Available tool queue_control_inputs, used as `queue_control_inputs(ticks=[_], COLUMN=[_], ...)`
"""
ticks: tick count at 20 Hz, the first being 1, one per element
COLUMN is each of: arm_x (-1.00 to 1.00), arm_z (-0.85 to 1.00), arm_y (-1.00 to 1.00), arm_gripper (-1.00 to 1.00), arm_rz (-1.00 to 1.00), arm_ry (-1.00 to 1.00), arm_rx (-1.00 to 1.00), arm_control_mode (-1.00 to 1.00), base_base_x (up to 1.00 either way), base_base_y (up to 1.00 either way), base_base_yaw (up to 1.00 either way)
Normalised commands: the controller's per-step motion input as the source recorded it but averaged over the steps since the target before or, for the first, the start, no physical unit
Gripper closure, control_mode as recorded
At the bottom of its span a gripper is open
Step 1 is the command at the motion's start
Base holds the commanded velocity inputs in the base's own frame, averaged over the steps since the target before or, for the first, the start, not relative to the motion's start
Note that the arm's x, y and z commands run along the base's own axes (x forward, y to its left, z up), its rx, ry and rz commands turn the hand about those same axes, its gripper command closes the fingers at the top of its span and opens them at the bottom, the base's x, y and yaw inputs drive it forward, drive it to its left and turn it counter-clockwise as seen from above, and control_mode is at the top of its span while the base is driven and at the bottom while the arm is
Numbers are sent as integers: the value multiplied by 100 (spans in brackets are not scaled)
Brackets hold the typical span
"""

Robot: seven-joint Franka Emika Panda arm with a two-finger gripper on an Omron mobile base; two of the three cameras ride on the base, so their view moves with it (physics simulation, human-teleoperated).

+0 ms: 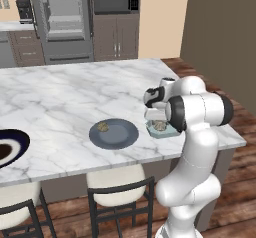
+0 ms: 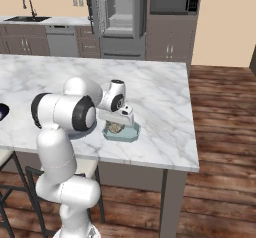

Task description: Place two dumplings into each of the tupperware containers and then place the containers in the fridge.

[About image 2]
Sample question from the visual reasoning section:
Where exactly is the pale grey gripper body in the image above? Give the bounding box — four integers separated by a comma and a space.
97, 109, 136, 128

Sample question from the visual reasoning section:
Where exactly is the stainless steel fridge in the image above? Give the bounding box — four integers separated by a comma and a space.
88, 0, 148, 62

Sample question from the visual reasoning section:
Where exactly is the open fridge door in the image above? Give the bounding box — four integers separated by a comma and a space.
87, 0, 110, 38

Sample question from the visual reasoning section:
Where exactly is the beige dumpling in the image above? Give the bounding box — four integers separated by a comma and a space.
107, 122, 126, 134

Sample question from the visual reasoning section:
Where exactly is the grey-brown drawer stack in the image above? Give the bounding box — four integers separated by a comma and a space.
75, 25, 101, 59

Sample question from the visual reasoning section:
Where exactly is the stainless steel dishwasher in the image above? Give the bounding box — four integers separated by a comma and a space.
45, 25, 80, 58

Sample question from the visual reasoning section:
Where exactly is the grey-brown tall cupboard unit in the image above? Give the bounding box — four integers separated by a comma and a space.
145, 0, 203, 64

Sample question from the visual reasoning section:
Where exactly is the grey kitchen island base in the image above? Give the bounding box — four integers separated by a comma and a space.
0, 150, 190, 238

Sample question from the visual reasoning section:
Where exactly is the dark blue bowl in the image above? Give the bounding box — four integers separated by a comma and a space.
0, 103, 11, 123

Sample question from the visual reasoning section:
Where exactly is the grey-brown base cupboard run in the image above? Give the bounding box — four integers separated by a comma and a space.
0, 24, 51, 57

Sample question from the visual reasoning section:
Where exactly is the built-in microwave oven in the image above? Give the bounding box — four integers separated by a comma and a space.
148, 0, 202, 16

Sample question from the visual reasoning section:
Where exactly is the dark kitchen sink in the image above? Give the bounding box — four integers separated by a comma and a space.
3, 15, 52, 23

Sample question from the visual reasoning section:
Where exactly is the black curved tap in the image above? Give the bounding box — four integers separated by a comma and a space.
22, 0, 38, 18

